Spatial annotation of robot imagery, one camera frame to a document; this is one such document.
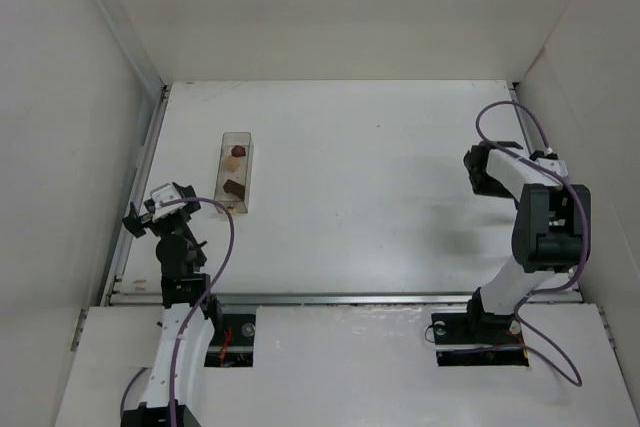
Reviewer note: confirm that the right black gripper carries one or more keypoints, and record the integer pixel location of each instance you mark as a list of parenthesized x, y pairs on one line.
[(476, 170)]

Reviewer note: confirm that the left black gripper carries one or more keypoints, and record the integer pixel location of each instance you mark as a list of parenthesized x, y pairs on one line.
[(136, 222)]

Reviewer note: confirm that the dark brown arch block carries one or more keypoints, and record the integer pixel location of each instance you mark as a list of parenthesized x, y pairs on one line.
[(234, 188)]

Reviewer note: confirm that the clear plastic box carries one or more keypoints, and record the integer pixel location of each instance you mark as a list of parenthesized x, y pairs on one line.
[(242, 175)]

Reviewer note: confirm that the light tan wood cube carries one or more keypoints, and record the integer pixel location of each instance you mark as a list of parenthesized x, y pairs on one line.
[(232, 163)]

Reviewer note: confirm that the dark red wood block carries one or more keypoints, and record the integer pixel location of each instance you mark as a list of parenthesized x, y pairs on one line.
[(238, 151)]

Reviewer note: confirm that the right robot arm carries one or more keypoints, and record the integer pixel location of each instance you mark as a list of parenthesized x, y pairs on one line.
[(551, 233)]

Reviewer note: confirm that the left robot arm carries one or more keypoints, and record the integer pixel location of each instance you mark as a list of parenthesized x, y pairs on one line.
[(189, 315)]

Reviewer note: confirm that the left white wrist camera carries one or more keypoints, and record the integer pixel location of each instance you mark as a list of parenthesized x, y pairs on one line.
[(164, 201)]

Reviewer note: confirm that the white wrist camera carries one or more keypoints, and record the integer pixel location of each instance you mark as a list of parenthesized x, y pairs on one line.
[(549, 160), (164, 201)]

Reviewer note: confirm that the aluminium right rail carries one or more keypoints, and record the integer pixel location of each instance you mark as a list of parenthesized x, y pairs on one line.
[(528, 127)]

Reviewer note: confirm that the aluminium rail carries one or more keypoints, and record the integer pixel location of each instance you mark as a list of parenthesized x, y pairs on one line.
[(570, 297), (528, 127), (148, 130)]

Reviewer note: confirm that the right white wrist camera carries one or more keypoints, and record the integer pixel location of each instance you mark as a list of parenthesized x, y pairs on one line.
[(549, 160)]

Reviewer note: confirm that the aluminium front rail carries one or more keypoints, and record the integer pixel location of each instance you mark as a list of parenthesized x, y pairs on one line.
[(570, 297)]

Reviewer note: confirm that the aluminium left rail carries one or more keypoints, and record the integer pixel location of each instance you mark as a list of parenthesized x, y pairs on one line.
[(148, 130)]

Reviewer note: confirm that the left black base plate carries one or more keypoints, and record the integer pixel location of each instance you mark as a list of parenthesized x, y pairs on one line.
[(233, 344)]

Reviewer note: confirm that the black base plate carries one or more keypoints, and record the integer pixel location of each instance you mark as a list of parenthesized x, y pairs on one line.
[(463, 342), (233, 344)]

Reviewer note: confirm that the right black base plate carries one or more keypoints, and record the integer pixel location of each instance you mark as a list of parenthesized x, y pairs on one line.
[(463, 342)]

